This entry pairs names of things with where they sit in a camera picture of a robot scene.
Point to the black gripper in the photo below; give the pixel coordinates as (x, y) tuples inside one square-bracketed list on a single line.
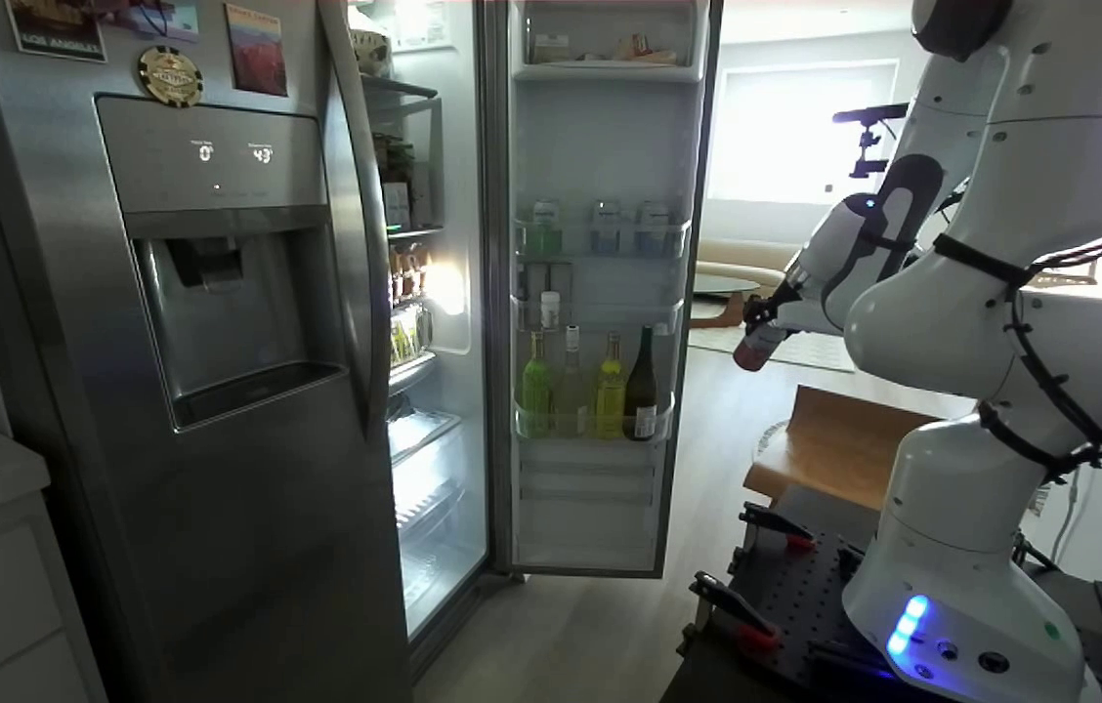
[(778, 313)]

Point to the red white soda can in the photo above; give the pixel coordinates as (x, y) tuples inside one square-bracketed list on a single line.
[(754, 352)]

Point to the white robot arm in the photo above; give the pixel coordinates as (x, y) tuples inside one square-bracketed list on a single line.
[(968, 326)]

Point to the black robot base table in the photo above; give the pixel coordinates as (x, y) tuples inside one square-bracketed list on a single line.
[(798, 598)]

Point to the refrigerator door with clear bins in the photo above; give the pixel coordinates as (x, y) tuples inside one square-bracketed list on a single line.
[(591, 523)]

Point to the red picture fridge magnet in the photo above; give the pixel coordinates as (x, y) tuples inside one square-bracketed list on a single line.
[(257, 54)]

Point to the round gold fridge magnet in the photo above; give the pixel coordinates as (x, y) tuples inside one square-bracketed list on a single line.
[(171, 76)]

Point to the colourful fridge magnet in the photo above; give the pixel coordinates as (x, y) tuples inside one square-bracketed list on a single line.
[(171, 16)]

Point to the photo fridge magnet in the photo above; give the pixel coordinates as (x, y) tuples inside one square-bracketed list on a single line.
[(53, 25)]

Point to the glass coffee table wood base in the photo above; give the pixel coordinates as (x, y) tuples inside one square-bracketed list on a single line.
[(712, 309)]

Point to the beige sofa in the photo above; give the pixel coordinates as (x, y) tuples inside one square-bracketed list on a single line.
[(731, 254)]

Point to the clear glass jar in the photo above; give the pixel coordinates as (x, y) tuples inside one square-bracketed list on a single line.
[(658, 231)]

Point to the dark wine bottle green cap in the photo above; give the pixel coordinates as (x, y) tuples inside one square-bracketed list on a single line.
[(641, 405)]

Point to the bright window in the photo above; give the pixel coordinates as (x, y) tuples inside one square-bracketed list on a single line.
[(789, 132)]

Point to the yellow bottle gold neck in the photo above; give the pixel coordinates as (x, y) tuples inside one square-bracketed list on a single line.
[(610, 395)]

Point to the blue lidded jar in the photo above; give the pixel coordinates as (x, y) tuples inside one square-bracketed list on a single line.
[(605, 231)]

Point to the clear bottle white cap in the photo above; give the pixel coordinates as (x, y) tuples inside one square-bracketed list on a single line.
[(574, 395)]

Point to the white capped bottle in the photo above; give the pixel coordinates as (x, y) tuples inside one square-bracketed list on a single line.
[(549, 305)]

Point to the green jar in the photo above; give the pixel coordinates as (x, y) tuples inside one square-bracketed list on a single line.
[(545, 231)]

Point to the green glass bottle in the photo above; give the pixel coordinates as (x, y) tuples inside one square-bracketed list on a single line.
[(533, 395)]

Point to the pale food container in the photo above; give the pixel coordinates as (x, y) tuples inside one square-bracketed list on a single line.
[(410, 334)]

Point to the amber jar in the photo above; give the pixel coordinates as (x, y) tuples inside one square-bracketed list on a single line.
[(410, 275)]

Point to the dark jar white label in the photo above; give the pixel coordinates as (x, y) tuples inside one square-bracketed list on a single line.
[(398, 197)]

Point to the ice water dispenser panel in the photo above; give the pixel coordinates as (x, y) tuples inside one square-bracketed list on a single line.
[(226, 313)]

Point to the stainless steel refrigerator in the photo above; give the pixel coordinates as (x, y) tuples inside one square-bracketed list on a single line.
[(265, 523)]

